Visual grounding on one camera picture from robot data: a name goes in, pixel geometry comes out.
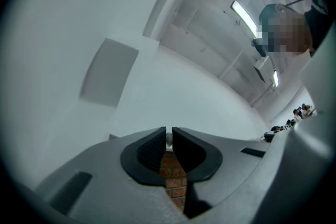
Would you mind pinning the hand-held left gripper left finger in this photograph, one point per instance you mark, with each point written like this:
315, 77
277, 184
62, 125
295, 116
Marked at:
105, 165

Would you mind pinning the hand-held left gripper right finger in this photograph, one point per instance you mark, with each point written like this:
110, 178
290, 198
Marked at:
223, 160

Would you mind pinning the short ceiling light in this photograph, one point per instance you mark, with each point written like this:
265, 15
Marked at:
275, 78

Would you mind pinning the person's head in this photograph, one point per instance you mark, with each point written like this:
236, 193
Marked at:
286, 34

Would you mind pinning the long ceiling light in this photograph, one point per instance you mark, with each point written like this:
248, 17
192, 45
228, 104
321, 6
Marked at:
244, 17

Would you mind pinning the person's black shirt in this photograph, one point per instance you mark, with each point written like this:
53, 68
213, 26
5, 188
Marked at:
317, 23

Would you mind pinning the grey wall panel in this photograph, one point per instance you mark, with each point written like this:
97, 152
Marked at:
110, 73

